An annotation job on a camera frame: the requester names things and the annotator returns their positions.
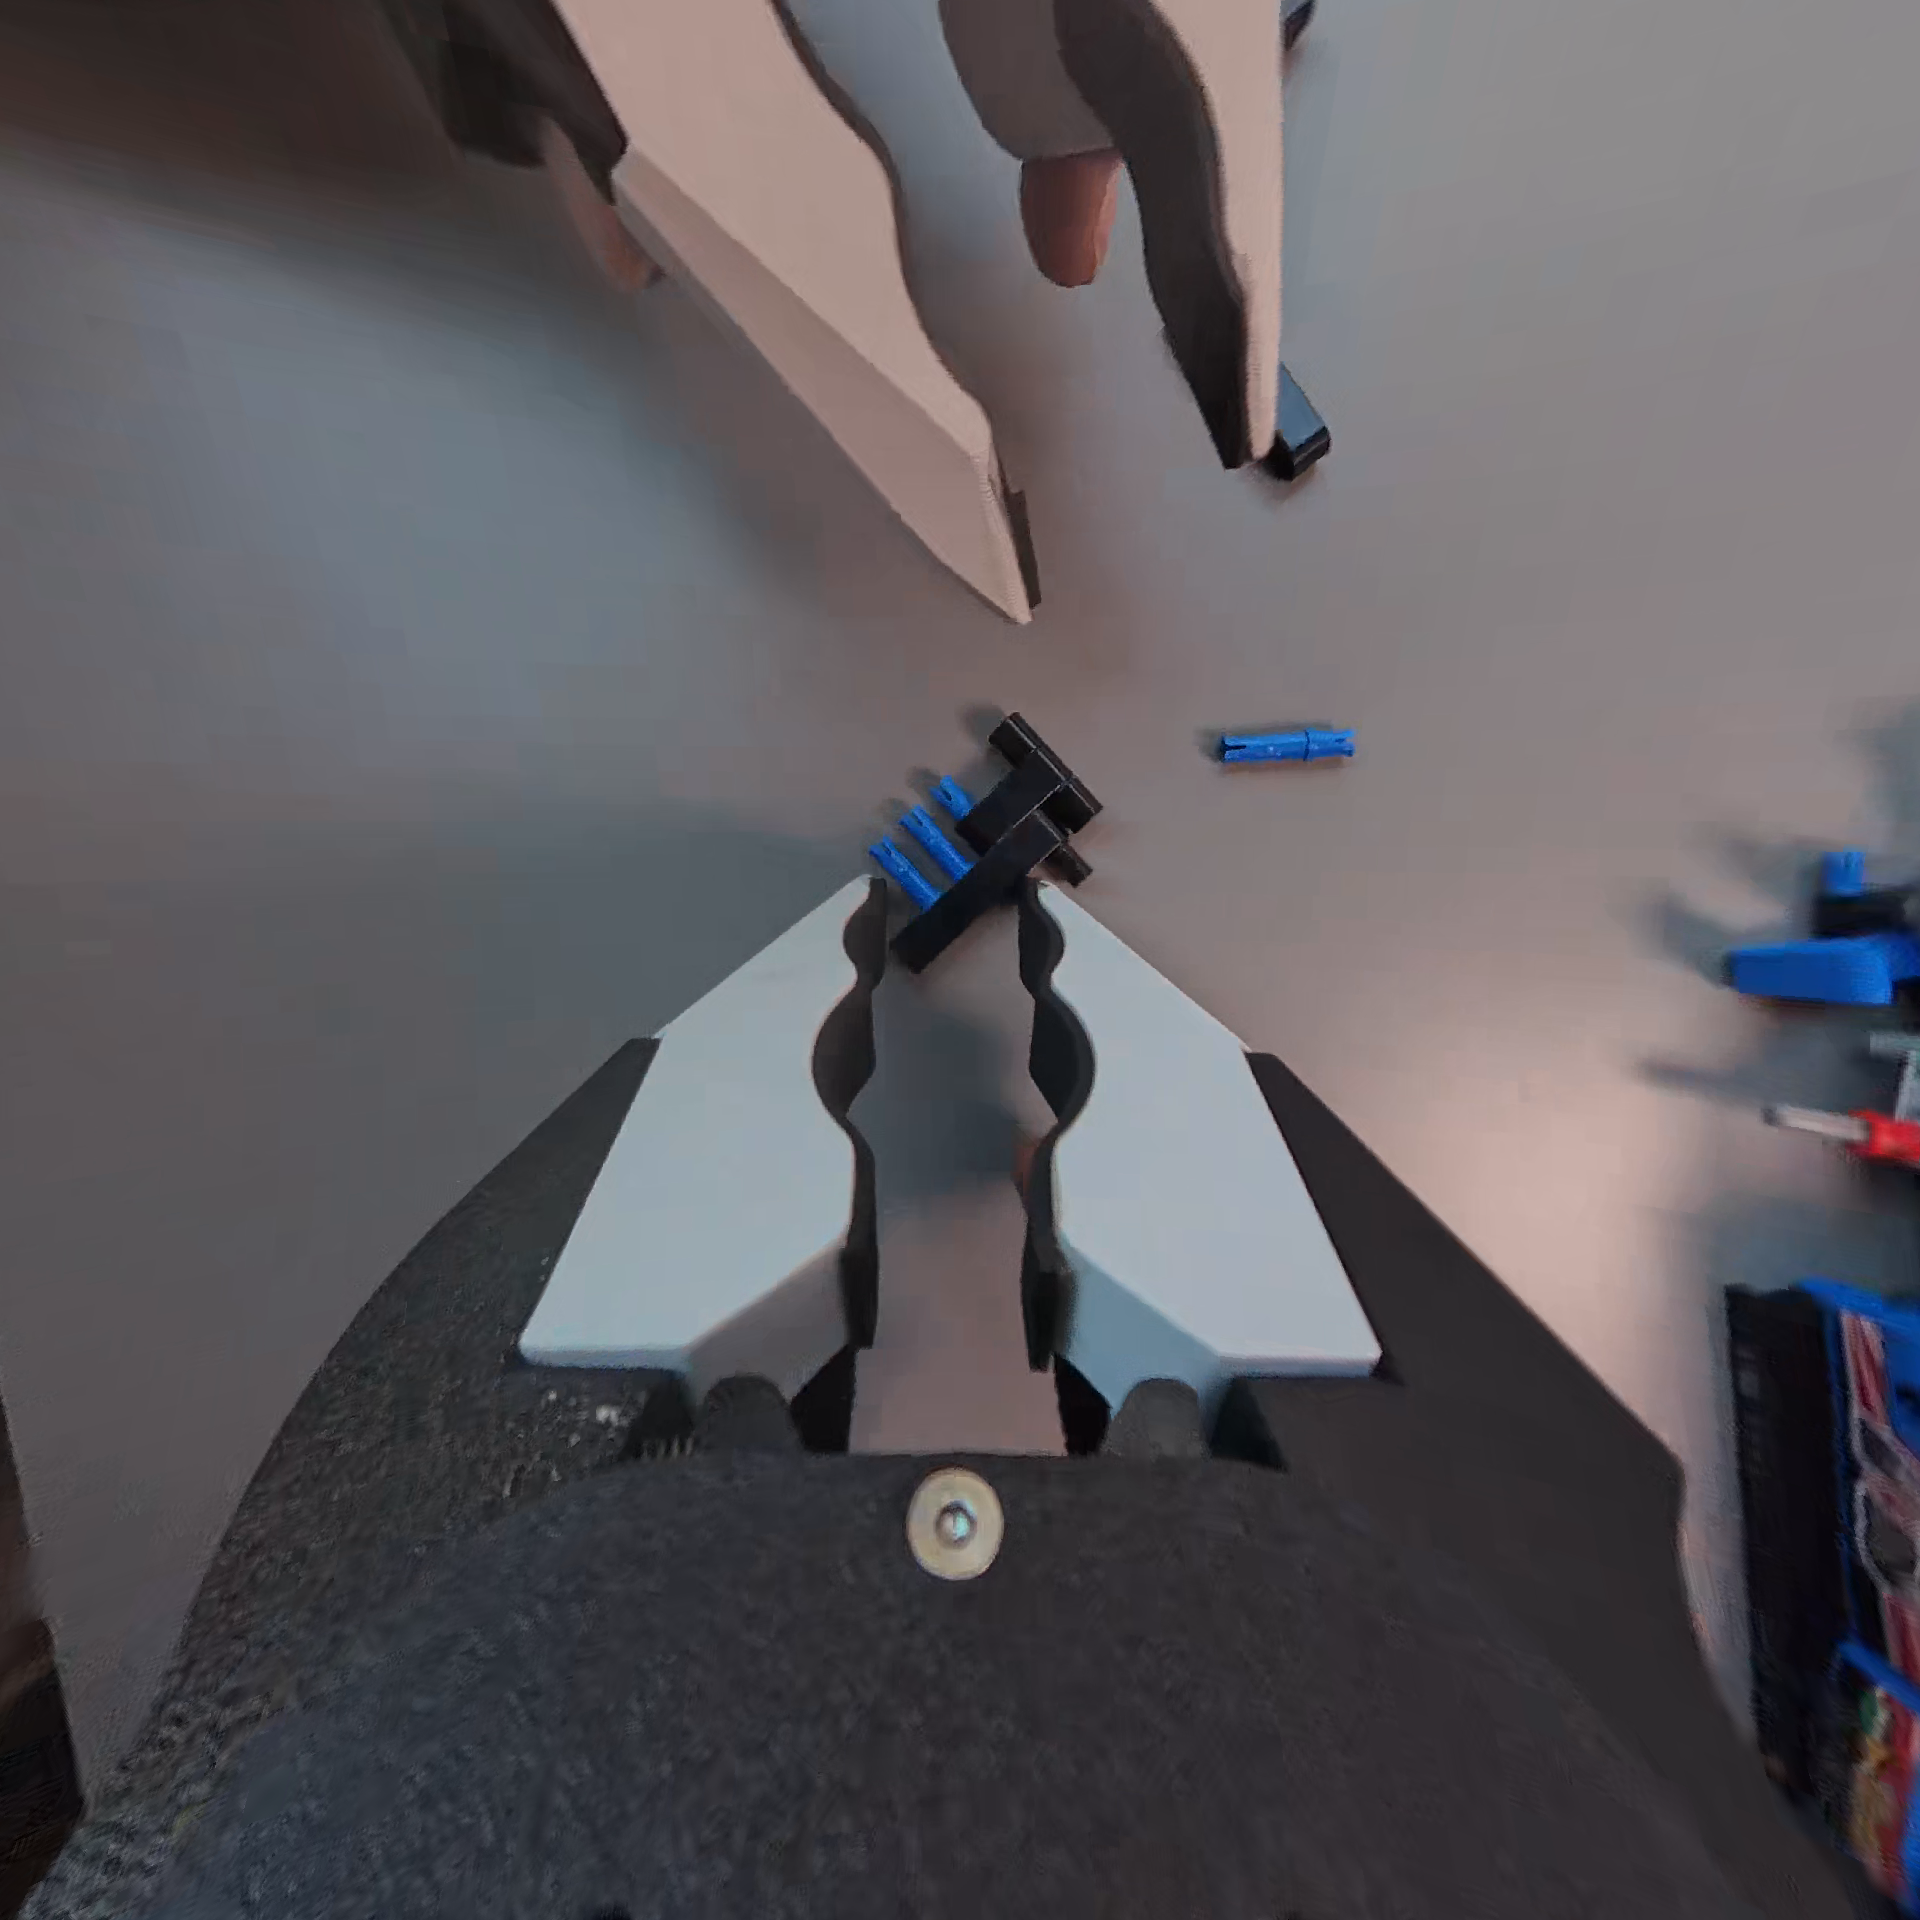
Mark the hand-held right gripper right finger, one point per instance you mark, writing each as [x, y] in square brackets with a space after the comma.
[1214, 1200]

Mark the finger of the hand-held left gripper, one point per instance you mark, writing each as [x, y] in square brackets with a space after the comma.
[750, 181]
[1214, 149]

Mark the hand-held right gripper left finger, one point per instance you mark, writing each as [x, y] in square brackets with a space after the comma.
[704, 1200]

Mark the short black brick beam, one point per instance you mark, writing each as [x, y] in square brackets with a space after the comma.
[1300, 18]

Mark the long black brick beam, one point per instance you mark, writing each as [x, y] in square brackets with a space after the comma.
[1300, 435]

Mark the black beam with blue pins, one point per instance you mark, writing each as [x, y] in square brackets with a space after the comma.
[1021, 840]

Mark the grey desk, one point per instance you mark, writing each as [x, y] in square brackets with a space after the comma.
[452, 751]

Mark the person's left hand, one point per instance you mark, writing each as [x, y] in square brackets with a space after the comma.
[1071, 217]

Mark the person's right hand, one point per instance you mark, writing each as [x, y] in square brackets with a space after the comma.
[1030, 1165]

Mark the blue connector pin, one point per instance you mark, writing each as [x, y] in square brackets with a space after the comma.
[1287, 745]

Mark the toy brick race car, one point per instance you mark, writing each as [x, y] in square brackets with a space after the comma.
[1846, 1500]

